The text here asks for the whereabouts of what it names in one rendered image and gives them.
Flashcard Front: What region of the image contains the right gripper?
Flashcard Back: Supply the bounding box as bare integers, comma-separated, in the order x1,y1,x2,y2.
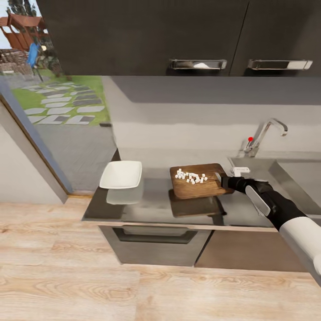
221,176,244,191

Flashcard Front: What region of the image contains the bowl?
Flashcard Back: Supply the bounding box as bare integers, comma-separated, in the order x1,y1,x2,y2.
100,161,142,189

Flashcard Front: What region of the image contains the cutting board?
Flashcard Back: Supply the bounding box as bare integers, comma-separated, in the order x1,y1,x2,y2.
169,163,235,200

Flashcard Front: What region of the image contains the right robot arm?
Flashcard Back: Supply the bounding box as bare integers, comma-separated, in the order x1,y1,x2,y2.
221,167,321,287

